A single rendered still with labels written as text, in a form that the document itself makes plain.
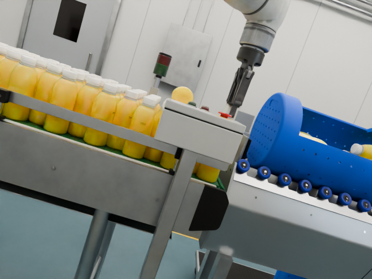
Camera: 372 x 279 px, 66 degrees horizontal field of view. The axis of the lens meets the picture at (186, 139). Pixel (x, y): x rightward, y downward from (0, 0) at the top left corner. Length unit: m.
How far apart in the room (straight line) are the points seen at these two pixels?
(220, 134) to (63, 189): 0.47
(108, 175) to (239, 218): 0.45
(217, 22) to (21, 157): 3.85
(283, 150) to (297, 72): 3.72
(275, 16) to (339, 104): 4.11
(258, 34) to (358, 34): 4.26
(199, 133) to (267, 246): 0.57
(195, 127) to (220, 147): 0.08
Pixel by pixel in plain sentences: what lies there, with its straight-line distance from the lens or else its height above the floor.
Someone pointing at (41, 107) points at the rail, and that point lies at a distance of 0.88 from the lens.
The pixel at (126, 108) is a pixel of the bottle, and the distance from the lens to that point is 0.86.
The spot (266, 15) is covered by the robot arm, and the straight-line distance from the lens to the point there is 0.84.
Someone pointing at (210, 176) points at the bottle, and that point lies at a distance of 0.86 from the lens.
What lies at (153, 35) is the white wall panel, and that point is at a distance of 4.43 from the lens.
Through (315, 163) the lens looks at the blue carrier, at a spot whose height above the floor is 1.05.
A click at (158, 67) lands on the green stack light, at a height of 1.19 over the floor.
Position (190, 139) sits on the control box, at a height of 1.03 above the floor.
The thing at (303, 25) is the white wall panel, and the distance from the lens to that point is 4.74.
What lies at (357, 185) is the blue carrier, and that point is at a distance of 1.11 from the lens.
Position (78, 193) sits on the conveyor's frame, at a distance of 0.88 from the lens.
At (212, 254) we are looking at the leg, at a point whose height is 0.55.
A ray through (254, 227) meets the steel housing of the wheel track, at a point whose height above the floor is 0.78.
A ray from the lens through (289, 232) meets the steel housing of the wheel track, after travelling 1.07.
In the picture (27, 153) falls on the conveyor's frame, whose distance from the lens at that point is 0.89.
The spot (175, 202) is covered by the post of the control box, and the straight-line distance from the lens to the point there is 0.76.
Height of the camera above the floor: 1.13
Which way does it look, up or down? 9 degrees down
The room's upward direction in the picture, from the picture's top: 19 degrees clockwise
